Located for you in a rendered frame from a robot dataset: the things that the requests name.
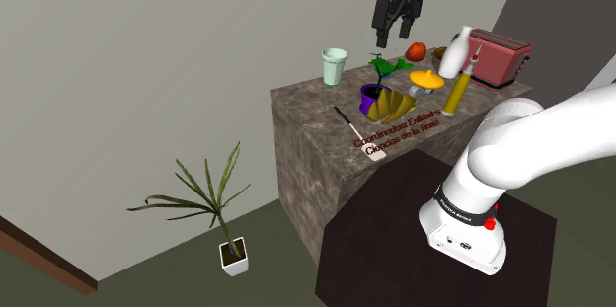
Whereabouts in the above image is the red apple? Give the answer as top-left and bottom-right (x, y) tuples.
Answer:
(405, 41), (428, 63)

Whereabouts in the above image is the yellow disc on grey base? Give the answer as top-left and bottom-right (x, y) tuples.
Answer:
(408, 69), (446, 99)

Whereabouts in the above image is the white bottle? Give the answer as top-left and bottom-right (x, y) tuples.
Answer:
(437, 26), (475, 80)

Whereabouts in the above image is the pale green cup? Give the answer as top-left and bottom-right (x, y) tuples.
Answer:
(321, 47), (349, 87)

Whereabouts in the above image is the green plant in purple pot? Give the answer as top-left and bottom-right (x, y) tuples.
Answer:
(359, 52), (415, 115)

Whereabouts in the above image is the yellow folded holder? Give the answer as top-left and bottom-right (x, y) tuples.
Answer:
(365, 88), (418, 124)

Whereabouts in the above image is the yellow bottle with red tip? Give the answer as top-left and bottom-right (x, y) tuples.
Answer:
(441, 44), (484, 117)

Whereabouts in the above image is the red toaster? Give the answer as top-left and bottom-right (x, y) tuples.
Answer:
(464, 28), (533, 92)

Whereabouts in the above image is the dark robot stand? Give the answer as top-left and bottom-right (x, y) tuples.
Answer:
(315, 147), (558, 307)

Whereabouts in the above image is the floor plant in white pot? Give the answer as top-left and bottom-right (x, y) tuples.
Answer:
(126, 141), (253, 277)

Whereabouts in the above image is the black-handled white spatula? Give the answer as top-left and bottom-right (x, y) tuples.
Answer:
(333, 106), (388, 162)

